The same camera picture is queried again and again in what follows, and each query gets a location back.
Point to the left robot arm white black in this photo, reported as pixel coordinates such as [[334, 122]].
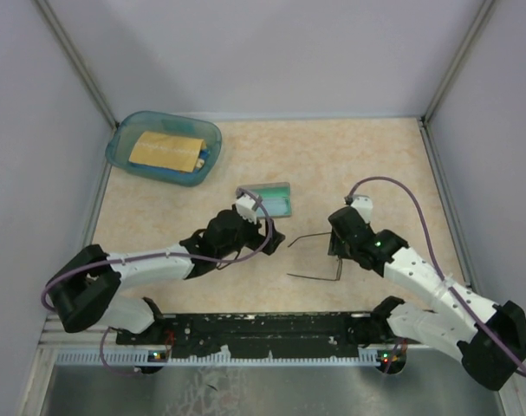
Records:
[[87, 290]]

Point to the light blue cleaning cloth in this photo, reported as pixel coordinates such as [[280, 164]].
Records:
[[277, 207]]

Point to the teal plastic bin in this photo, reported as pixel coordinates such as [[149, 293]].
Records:
[[130, 129]]

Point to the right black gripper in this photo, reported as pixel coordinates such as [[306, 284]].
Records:
[[335, 248]]

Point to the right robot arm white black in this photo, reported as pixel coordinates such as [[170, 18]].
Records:
[[487, 338]]

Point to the metal frame sunglasses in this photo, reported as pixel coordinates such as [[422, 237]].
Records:
[[314, 258]]

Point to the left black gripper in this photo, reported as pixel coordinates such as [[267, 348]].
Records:
[[258, 238]]

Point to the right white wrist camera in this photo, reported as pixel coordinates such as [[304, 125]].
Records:
[[362, 206]]

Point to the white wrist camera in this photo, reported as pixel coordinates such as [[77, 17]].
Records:
[[362, 206], [247, 203]]

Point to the grey glasses case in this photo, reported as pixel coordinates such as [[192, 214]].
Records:
[[276, 197]]

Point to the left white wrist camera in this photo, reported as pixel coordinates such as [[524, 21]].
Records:
[[247, 203]]

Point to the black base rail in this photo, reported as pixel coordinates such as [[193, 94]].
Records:
[[259, 336]]

